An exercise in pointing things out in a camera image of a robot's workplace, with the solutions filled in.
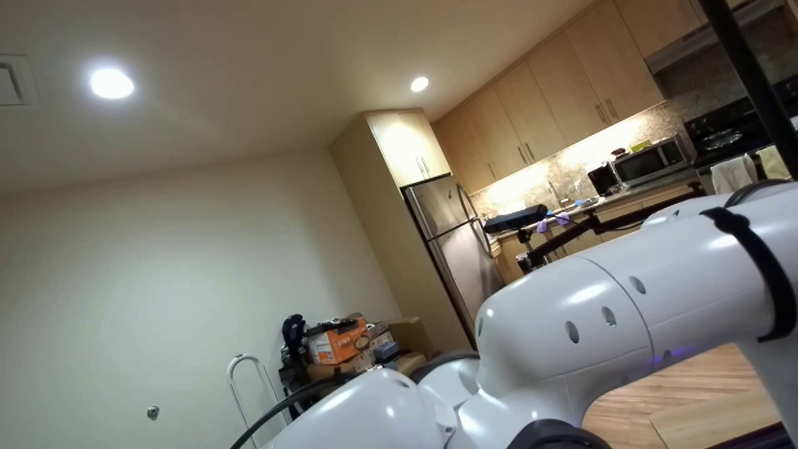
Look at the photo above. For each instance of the white metal tube rack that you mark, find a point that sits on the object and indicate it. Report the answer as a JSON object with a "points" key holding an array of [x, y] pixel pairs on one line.
{"points": [[236, 390]]}

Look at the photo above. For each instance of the white hanging towel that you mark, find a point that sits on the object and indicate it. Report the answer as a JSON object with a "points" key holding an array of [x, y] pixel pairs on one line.
{"points": [[735, 176]]}

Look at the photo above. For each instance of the black bag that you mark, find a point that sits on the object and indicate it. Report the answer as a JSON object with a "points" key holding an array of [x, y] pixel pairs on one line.
{"points": [[293, 357]]}

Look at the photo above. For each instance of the large round ceiling light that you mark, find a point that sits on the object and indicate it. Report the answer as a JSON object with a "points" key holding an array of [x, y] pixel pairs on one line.
{"points": [[110, 82]]}

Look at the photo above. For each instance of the black wall oven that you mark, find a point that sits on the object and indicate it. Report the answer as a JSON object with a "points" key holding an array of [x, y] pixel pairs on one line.
{"points": [[731, 126]]}

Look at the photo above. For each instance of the small round ceiling light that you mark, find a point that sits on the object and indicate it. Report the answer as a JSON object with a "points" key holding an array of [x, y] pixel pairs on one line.
{"points": [[419, 85]]}

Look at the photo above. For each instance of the stainless steel refrigerator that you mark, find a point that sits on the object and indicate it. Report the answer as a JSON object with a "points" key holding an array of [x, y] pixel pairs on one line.
{"points": [[453, 241]]}

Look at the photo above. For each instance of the silver microwave oven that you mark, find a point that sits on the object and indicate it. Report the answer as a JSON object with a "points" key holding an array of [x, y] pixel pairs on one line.
{"points": [[652, 162]]}

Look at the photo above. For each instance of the black stand pole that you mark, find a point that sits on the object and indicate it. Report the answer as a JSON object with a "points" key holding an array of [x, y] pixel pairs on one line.
{"points": [[749, 75]]}

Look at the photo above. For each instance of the light wood upper cabinets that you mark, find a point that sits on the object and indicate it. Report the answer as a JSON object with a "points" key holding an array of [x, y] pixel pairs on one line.
{"points": [[550, 101]]}

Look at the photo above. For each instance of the orange cardboard box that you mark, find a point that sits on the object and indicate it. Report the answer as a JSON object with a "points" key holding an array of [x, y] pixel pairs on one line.
{"points": [[338, 343]]}

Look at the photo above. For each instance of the round wall door stop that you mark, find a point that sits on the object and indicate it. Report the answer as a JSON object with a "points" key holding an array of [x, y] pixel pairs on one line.
{"points": [[153, 413]]}

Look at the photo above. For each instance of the black stereo camera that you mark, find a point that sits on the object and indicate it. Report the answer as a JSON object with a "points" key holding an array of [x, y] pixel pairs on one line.
{"points": [[515, 220]]}

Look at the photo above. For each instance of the ceiling air vent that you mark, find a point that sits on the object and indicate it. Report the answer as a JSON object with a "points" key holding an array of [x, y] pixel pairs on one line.
{"points": [[14, 82]]}

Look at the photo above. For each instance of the tall light wood cabinet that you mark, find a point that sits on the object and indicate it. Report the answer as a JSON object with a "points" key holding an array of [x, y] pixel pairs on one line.
{"points": [[390, 183]]}

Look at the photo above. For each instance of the brown cardboard box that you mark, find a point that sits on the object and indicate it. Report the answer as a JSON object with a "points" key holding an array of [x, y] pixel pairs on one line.
{"points": [[400, 341]]}

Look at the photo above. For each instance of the kitchen countertop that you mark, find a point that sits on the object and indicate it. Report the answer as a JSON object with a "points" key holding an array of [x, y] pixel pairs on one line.
{"points": [[638, 203]]}

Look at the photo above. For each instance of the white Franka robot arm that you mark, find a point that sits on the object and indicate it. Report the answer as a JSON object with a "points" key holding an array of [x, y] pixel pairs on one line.
{"points": [[631, 324]]}

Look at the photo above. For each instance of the black coffee maker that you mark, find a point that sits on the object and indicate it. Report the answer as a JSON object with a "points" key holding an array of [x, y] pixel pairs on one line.
{"points": [[601, 181]]}

